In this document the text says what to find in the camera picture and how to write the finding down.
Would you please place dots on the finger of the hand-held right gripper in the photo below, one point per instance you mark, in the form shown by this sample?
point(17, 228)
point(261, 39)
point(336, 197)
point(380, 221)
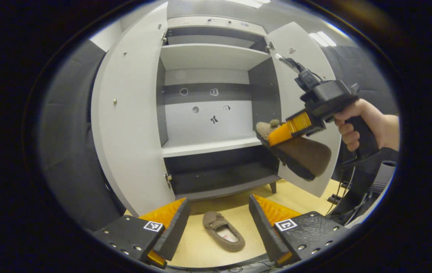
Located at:
point(280, 134)

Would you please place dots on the white cabinet drawer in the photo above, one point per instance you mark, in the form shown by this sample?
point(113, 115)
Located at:
point(193, 27)

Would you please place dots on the metal door hinge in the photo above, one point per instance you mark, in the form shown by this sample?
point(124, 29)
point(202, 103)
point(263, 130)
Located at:
point(164, 36)
point(168, 180)
point(269, 46)

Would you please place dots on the white cabinet door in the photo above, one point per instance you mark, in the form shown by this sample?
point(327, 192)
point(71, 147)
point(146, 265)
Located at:
point(132, 113)
point(307, 57)

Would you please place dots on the ceiling light panel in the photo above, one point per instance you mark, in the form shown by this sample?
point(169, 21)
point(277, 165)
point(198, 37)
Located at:
point(322, 38)
point(250, 3)

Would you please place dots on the white shoe cabinet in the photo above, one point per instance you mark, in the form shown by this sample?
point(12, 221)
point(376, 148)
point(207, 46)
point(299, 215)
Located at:
point(208, 125)

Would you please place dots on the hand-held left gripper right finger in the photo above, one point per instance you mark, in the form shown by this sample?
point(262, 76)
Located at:
point(265, 231)

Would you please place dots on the brown fuzzy shoe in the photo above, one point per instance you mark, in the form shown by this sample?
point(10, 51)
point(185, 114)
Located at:
point(216, 227)
point(307, 155)

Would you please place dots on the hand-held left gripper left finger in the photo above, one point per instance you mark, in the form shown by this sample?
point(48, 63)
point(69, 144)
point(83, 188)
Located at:
point(176, 229)

